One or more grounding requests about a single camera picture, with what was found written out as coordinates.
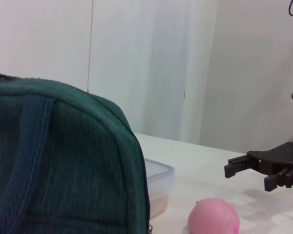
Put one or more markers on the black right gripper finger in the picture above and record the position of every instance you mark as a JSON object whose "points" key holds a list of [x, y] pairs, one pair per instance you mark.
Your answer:
{"points": [[239, 164], [278, 180]]}

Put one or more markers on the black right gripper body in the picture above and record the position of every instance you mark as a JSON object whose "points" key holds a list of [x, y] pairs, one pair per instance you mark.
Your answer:
{"points": [[283, 156]]}

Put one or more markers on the pink toy peach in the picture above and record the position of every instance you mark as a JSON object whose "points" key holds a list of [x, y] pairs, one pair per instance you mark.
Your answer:
{"points": [[212, 217]]}

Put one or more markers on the clear plastic blue-rimmed food container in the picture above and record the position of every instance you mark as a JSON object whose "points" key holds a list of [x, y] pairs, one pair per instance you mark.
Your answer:
{"points": [[161, 180]]}

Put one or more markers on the dark teal insulated lunch bag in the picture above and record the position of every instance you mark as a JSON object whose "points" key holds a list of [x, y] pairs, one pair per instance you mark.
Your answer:
{"points": [[63, 151]]}

